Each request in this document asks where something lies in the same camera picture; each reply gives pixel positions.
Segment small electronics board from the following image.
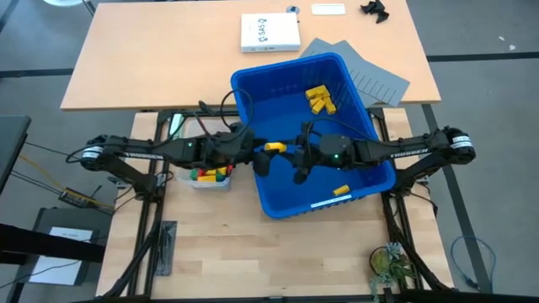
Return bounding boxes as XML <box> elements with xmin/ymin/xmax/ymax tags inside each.
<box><xmin>57</xmin><ymin>189</ymin><xmax>92</xmax><ymax>208</ymax></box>

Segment white round object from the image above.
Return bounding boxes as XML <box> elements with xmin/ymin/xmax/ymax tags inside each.
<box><xmin>43</xmin><ymin>0</ymin><xmax>85</xmax><ymax>8</ymax></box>

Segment black floor box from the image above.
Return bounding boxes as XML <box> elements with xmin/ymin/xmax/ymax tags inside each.
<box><xmin>27</xmin><ymin>206</ymin><xmax>102</xmax><ymax>287</ymax></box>

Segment black aluminium rig frame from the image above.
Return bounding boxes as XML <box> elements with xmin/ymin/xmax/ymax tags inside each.
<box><xmin>100</xmin><ymin>107</ymin><xmax>460</xmax><ymax>303</ymax></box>

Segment black plastic bracket part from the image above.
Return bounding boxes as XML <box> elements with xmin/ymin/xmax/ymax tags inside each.
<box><xmin>360</xmin><ymin>0</ymin><xmax>391</xmax><ymax>24</ymax></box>

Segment white paper sheet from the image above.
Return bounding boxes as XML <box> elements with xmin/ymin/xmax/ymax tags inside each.
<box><xmin>29</xmin><ymin>226</ymin><xmax>93</xmax><ymax>286</ymax></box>

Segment large blue plastic bin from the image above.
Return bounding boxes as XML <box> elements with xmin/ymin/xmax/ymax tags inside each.
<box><xmin>230</xmin><ymin>52</ymin><xmax>398</xmax><ymax>220</ymax></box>

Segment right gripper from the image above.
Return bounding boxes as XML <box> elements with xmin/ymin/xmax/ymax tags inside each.
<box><xmin>280</xmin><ymin>124</ymin><xmax>359</xmax><ymax>185</ymax></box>

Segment grey divider with long slots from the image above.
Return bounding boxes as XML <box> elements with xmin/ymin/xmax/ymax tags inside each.
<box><xmin>332</xmin><ymin>40</ymin><xmax>411</xmax><ymax>109</ymax></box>

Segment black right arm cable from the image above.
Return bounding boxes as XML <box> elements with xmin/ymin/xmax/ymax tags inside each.
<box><xmin>301</xmin><ymin>116</ymin><xmax>374</xmax><ymax>148</ymax></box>

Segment beige laminate desk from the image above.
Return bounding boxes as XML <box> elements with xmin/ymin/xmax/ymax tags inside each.
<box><xmin>60</xmin><ymin>0</ymin><xmax>442</xmax><ymax>111</ymax></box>

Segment white cardboard box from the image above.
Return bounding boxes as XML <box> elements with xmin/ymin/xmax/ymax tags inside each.
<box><xmin>240</xmin><ymin>12</ymin><xmax>302</xmax><ymax>54</ymax></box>

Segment white flat rectangular pad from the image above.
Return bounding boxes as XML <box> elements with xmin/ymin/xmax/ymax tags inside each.
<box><xmin>311</xmin><ymin>3</ymin><xmax>347</xmax><ymax>17</ymax></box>

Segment yellow floor cable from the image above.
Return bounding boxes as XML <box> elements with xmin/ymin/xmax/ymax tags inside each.
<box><xmin>19</xmin><ymin>154</ymin><xmax>115</xmax><ymax>208</ymax></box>

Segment blue coiled floor cable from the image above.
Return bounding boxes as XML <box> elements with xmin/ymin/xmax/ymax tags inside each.
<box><xmin>450</xmin><ymin>235</ymin><xmax>498</xmax><ymax>291</ymax></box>

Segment clear plastic block container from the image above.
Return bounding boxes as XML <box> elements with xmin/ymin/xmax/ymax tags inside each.
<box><xmin>168</xmin><ymin>113</ymin><xmax>232</xmax><ymax>190</ymax></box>

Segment black metal bar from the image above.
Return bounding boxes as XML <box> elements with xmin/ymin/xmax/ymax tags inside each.
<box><xmin>0</xmin><ymin>222</ymin><xmax>106</xmax><ymax>264</ymax></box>

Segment black side table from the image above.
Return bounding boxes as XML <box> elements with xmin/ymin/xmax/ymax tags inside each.
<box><xmin>0</xmin><ymin>115</ymin><xmax>33</xmax><ymax>194</ymax></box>

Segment potted succulent plant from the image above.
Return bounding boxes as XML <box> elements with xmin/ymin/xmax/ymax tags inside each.
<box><xmin>369</xmin><ymin>242</ymin><xmax>422</xmax><ymax>302</ymax></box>

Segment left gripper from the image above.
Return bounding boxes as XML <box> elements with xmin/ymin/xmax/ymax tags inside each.
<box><xmin>204</xmin><ymin>125</ymin><xmax>275</xmax><ymax>177</ymax></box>

